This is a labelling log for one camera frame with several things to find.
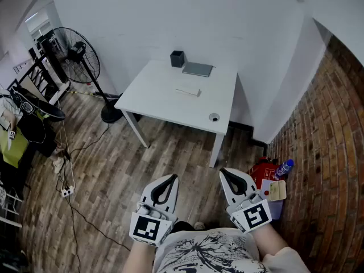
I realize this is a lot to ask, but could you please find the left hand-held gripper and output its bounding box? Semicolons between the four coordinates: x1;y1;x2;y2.
129;174;180;247

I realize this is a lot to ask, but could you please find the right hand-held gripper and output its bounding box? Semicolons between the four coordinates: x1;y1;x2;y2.
219;167;273;234

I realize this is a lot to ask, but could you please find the white glasses case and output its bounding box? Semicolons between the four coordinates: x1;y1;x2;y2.
175;88;202;98

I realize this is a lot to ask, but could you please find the person's left forearm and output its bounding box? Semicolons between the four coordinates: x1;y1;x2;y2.
122;239;160;273

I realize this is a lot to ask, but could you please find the person's right forearm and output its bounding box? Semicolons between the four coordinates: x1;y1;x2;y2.
251;223;288;258

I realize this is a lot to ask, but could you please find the red box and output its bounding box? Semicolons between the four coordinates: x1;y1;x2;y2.
246;156;281;192

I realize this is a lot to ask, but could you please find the beige flat box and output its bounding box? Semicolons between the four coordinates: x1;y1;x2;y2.
268;180;287;202

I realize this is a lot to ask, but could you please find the blue-capped water bottle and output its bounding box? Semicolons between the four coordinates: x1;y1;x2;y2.
274;159;295;179

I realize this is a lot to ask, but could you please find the person's white printed shirt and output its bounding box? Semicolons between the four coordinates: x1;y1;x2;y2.
152;227;311;273

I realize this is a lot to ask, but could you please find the white power strip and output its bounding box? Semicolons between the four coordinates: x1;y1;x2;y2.
60;185;76;198

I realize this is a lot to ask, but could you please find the white table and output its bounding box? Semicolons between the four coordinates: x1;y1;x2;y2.
114;59;238;169

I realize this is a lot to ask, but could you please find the grey-green notebook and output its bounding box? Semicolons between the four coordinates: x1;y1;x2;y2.
181;61;214;78

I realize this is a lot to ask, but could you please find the black square pen holder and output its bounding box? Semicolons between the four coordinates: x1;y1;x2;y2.
169;50;186;68

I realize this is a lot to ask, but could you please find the black standing floor fan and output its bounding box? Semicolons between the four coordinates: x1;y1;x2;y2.
51;27;123;124

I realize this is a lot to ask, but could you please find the white metal rack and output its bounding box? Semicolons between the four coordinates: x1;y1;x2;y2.
0;185;24;229

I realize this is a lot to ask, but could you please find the lime green sheet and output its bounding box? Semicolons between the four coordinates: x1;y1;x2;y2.
0;126;30;169

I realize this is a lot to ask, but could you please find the black metal railing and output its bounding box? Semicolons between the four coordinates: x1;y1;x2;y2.
6;53;71;105

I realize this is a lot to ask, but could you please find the black floor cable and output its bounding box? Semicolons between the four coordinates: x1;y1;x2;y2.
55;122;132;273

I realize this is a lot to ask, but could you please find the white cord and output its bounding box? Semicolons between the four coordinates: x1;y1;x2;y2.
56;100;76;188

